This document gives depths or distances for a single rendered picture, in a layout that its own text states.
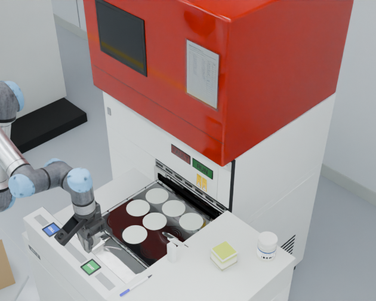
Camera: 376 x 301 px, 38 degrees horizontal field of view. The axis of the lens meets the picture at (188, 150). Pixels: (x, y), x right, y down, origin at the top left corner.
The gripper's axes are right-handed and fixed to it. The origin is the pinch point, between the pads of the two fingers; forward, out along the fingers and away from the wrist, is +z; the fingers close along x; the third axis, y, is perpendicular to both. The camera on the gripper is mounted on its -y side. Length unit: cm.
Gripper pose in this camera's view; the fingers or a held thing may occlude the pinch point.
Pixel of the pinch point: (86, 251)
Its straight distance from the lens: 201.8
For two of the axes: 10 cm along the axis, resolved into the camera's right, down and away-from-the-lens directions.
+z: 0.0, 7.8, 6.3
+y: 7.3, -4.3, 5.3
